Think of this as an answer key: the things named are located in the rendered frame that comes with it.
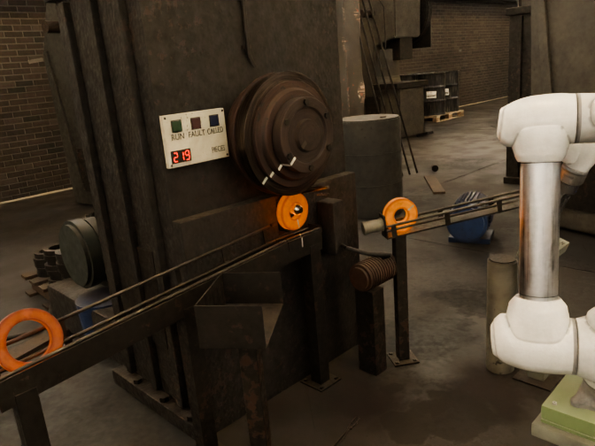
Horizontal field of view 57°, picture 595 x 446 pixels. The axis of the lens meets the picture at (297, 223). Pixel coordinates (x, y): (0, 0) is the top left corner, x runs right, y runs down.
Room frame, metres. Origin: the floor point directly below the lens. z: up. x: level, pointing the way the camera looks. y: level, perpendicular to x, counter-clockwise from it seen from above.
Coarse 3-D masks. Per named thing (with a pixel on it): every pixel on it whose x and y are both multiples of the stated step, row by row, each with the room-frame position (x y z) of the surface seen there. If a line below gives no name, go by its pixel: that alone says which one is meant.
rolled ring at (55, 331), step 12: (12, 312) 1.42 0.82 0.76; (24, 312) 1.43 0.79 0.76; (36, 312) 1.45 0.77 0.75; (48, 312) 1.47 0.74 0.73; (0, 324) 1.39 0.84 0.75; (12, 324) 1.40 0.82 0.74; (48, 324) 1.45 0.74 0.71; (0, 336) 1.37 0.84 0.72; (60, 336) 1.45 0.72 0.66; (0, 348) 1.36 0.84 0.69; (48, 348) 1.44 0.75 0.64; (0, 360) 1.34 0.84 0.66; (12, 360) 1.36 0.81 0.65
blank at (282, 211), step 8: (280, 200) 2.09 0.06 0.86; (288, 200) 2.08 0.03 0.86; (296, 200) 2.11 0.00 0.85; (304, 200) 2.15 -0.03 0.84; (280, 208) 2.07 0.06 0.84; (288, 208) 2.08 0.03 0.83; (304, 208) 2.14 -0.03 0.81; (280, 216) 2.06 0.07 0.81; (288, 216) 2.08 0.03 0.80; (296, 216) 2.13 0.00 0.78; (304, 216) 2.14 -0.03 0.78; (280, 224) 2.08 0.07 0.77; (288, 224) 2.07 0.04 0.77; (296, 224) 2.11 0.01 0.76
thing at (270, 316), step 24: (216, 288) 1.65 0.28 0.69; (240, 288) 1.70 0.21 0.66; (264, 288) 1.69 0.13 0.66; (216, 312) 1.45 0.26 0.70; (240, 312) 1.43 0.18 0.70; (264, 312) 1.62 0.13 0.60; (216, 336) 1.45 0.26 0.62; (240, 336) 1.43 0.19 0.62; (264, 336) 1.42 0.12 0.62; (240, 360) 1.57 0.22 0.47; (264, 384) 1.60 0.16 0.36; (264, 408) 1.57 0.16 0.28; (264, 432) 1.56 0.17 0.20
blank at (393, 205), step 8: (392, 200) 2.28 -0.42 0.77; (400, 200) 2.27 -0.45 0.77; (408, 200) 2.28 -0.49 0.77; (384, 208) 2.28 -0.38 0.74; (392, 208) 2.27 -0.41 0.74; (400, 208) 2.27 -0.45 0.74; (408, 208) 2.28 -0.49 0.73; (416, 208) 2.29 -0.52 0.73; (392, 216) 2.27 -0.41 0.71; (408, 216) 2.28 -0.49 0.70; (416, 216) 2.29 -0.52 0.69; (408, 224) 2.28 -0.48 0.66; (400, 232) 2.27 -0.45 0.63
